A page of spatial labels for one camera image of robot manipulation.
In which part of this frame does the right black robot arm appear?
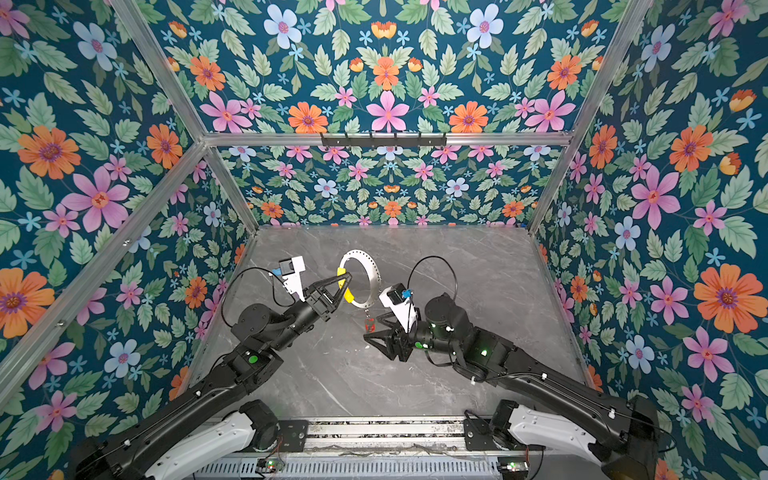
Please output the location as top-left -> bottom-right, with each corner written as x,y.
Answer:
364,294 -> 662,479

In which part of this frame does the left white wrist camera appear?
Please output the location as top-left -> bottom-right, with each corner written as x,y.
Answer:
271,256 -> 306,301

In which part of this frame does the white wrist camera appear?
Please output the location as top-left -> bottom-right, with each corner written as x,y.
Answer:
271,256 -> 306,301
377,283 -> 419,334

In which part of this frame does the right small circuit board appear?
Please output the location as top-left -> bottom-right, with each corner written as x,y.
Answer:
497,458 -> 530,480

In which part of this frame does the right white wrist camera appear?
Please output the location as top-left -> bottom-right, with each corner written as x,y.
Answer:
377,283 -> 419,334

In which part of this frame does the silver keyring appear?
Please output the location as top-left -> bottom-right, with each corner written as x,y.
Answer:
337,250 -> 382,310

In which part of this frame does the black hook rail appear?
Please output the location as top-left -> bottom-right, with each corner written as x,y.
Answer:
320,133 -> 448,148

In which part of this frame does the aluminium front rail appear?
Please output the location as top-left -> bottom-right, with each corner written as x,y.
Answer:
173,415 -> 601,460

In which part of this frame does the left small circuit board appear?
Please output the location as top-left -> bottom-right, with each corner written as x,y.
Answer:
256,458 -> 285,475

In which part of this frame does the right camera cable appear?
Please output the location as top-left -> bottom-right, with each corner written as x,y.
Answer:
406,255 -> 459,301

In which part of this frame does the yellow capped key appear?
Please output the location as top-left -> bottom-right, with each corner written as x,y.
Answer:
336,267 -> 354,304

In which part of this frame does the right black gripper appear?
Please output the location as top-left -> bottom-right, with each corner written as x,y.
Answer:
364,309 -> 462,363

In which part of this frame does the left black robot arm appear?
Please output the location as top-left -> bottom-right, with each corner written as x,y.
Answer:
65,272 -> 352,479

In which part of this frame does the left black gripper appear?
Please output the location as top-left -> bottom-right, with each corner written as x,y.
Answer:
266,269 -> 350,355

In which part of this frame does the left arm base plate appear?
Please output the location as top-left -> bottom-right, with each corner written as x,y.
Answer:
252,420 -> 309,453

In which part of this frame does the left camera cable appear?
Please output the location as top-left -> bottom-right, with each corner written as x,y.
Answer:
220,266 -> 295,328

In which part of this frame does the camera cable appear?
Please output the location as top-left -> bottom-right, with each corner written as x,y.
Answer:
220,266 -> 295,328
406,255 -> 459,301

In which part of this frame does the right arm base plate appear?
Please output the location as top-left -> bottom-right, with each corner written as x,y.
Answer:
463,417 -> 501,452

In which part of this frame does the small circuit board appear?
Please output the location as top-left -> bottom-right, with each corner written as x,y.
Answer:
497,458 -> 530,480
256,458 -> 285,475

